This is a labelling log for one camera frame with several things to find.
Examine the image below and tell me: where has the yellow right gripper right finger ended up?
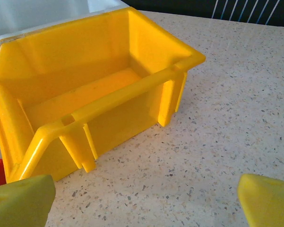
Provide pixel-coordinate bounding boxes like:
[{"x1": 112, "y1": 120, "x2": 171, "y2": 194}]
[{"x1": 237, "y1": 174, "x2": 284, "y2": 227}]

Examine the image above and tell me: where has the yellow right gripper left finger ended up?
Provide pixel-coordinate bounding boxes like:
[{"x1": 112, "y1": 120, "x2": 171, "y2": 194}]
[{"x1": 0, "y1": 174, "x2": 56, "y2": 227}]

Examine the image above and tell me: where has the yellow plastic bin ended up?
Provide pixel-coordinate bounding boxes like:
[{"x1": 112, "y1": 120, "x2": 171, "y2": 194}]
[{"x1": 0, "y1": 6, "x2": 207, "y2": 183}]

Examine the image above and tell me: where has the white plastic bin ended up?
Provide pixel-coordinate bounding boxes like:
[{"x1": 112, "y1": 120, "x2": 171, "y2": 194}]
[{"x1": 0, "y1": 0, "x2": 133, "y2": 56}]

